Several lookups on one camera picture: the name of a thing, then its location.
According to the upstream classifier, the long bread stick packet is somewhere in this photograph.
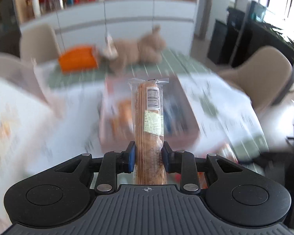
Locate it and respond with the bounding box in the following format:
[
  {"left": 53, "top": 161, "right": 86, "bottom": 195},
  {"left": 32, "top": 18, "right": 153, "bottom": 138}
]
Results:
[{"left": 129, "top": 78, "right": 169, "bottom": 185}]

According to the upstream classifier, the white printed table runner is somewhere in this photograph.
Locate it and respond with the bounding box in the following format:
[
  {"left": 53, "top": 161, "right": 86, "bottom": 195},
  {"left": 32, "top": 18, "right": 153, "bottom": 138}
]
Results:
[{"left": 34, "top": 60, "right": 270, "bottom": 172}]

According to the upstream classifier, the beige chair left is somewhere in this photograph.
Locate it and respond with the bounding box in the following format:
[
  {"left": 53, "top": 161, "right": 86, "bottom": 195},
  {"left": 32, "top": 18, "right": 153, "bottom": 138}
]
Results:
[{"left": 19, "top": 24, "right": 61, "bottom": 64}]

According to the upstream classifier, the blue seaweed snack packet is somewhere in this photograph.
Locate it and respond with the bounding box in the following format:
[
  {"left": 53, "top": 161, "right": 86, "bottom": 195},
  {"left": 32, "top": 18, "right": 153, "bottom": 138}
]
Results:
[{"left": 163, "top": 98, "right": 188, "bottom": 136}]

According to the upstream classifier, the white tumbler bottle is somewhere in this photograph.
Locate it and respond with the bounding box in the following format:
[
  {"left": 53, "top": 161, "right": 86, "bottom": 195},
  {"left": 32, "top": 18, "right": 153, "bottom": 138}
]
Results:
[{"left": 32, "top": 0, "right": 41, "bottom": 18}]

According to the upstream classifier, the pink cardboard gift box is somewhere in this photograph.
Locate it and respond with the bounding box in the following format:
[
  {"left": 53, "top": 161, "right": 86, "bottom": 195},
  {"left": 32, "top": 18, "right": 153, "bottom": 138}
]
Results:
[{"left": 99, "top": 75, "right": 200, "bottom": 153}]

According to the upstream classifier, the beige chair right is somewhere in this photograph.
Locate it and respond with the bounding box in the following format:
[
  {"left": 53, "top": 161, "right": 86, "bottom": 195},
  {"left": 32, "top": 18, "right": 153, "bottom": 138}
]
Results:
[{"left": 218, "top": 46, "right": 293, "bottom": 114}]

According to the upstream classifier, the white sideboard cabinet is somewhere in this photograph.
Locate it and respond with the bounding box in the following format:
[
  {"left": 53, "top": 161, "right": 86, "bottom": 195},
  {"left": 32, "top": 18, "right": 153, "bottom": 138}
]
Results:
[{"left": 20, "top": 0, "right": 197, "bottom": 55}]

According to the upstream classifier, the round bun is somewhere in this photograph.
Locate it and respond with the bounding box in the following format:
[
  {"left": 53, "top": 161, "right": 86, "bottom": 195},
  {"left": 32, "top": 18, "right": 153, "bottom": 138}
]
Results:
[{"left": 110, "top": 99, "right": 134, "bottom": 140}]

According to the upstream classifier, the white cartoon print bag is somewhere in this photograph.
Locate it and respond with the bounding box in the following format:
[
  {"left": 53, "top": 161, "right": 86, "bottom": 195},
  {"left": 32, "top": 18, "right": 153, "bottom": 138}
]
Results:
[{"left": 0, "top": 55, "right": 67, "bottom": 226}]

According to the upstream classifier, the orange tissue pouch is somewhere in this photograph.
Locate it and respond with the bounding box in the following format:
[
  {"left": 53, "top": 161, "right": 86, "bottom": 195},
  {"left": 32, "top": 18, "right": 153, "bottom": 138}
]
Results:
[{"left": 58, "top": 45, "right": 99, "bottom": 74}]

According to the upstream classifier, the beige chair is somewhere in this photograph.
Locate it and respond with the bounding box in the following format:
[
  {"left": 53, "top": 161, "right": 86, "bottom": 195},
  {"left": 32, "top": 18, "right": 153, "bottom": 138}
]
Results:
[
  {"left": 19, "top": 24, "right": 61, "bottom": 64},
  {"left": 218, "top": 46, "right": 293, "bottom": 114}
]

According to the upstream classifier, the brown plush toy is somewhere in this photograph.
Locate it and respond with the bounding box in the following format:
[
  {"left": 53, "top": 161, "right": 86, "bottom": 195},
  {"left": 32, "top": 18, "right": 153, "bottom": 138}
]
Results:
[{"left": 99, "top": 25, "right": 166, "bottom": 75}]

